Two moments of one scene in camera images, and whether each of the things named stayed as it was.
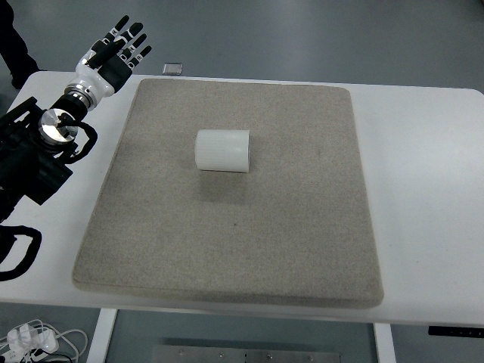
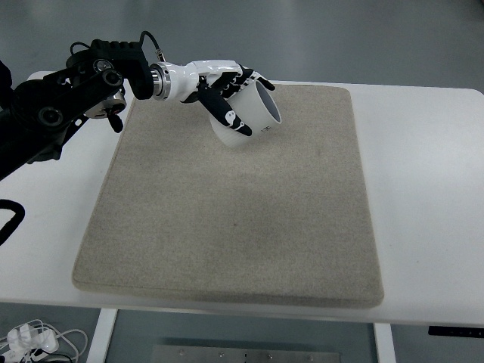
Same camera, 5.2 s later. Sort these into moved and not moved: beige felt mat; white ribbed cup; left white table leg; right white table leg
Moved: white ribbed cup
Not moved: left white table leg; right white table leg; beige felt mat
